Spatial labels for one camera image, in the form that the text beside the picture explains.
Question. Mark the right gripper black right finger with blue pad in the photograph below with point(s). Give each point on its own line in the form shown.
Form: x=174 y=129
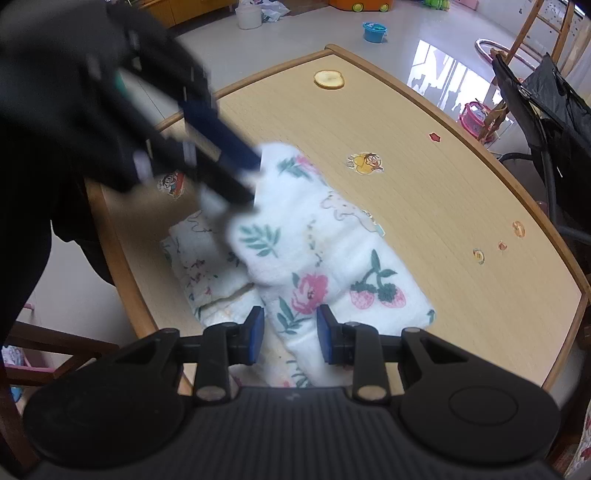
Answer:
x=358 y=346

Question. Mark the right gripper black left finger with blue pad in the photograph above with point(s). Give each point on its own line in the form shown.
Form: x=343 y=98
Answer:
x=224 y=345

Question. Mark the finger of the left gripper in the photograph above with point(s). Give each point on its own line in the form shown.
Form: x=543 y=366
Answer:
x=236 y=154
x=218 y=175

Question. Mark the white floral baby jacket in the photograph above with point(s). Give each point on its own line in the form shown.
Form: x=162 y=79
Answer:
x=304 y=245

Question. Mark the black folding stroller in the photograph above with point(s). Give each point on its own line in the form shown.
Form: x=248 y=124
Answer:
x=556 y=123

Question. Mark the folded white floral garment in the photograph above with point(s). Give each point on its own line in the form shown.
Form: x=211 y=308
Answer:
x=212 y=278

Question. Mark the white paper roll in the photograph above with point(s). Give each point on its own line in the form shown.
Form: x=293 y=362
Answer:
x=249 y=16

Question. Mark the yellow cartoon sticker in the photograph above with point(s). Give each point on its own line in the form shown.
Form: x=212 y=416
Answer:
x=365 y=163

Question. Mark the white plastic bag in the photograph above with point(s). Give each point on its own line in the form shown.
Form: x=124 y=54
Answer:
x=272 y=10

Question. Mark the yellow round sticker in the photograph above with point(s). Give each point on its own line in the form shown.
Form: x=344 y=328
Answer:
x=329 y=79

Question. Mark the wooden low table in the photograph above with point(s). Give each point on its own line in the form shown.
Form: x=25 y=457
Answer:
x=503 y=283

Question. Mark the orange toy storage box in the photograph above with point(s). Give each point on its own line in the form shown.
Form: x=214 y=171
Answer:
x=358 y=6

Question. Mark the blue toy bucket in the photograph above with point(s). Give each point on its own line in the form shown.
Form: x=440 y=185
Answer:
x=374 y=32

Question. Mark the pink toy basket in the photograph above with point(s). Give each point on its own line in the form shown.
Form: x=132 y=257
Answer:
x=476 y=120

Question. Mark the wooden chair frame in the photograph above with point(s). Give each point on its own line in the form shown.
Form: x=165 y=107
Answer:
x=538 y=28

